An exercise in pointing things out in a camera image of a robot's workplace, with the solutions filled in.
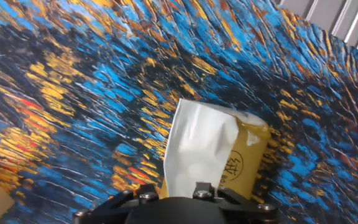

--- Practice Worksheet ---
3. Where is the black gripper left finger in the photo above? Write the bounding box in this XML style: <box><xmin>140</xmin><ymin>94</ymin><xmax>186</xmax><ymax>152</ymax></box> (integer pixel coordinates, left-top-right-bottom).
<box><xmin>72</xmin><ymin>182</ymin><xmax>160</xmax><ymax>224</ymax></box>

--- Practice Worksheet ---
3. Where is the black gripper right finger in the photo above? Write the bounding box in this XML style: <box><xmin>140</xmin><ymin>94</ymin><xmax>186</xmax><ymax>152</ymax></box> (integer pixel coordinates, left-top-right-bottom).
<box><xmin>192</xmin><ymin>181</ymin><xmax>280</xmax><ymax>224</ymax></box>

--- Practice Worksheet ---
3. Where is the white napkin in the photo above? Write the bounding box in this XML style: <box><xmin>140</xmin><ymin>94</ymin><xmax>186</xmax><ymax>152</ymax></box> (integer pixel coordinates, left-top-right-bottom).
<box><xmin>163</xmin><ymin>98</ymin><xmax>241</xmax><ymax>198</ymax></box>

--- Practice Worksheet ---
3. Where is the yellow tissue pack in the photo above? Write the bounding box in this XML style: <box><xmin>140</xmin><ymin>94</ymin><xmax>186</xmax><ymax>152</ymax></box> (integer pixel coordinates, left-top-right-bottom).
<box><xmin>159</xmin><ymin>106</ymin><xmax>272</xmax><ymax>200</ymax></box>

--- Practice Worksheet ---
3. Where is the blue starry night tablecloth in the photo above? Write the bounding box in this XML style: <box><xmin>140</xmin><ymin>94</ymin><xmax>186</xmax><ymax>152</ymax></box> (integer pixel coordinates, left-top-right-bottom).
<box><xmin>0</xmin><ymin>0</ymin><xmax>358</xmax><ymax>224</ymax></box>

